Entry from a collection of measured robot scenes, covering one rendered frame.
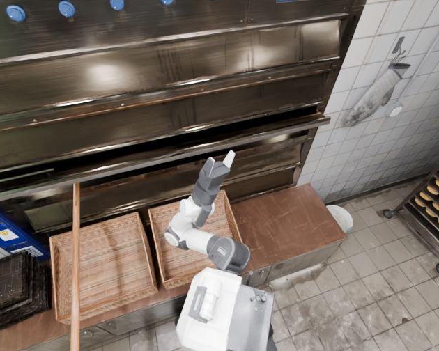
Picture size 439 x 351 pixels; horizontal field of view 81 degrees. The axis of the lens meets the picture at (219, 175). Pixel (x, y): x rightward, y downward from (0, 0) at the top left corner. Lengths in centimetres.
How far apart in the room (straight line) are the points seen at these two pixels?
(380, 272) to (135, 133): 240
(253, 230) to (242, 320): 112
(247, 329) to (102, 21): 115
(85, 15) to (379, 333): 272
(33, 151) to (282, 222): 163
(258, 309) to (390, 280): 204
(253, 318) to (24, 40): 121
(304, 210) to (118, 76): 163
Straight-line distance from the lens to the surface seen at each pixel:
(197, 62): 122
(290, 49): 138
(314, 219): 216
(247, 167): 179
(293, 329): 244
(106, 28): 114
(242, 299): 97
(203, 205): 91
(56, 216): 184
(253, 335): 96
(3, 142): 147
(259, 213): 208
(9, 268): 196
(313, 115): 164
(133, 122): 133
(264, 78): 139
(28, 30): 118
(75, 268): 136
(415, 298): 293
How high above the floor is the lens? 234
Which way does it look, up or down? 51 degrees down
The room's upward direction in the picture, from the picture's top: straight up
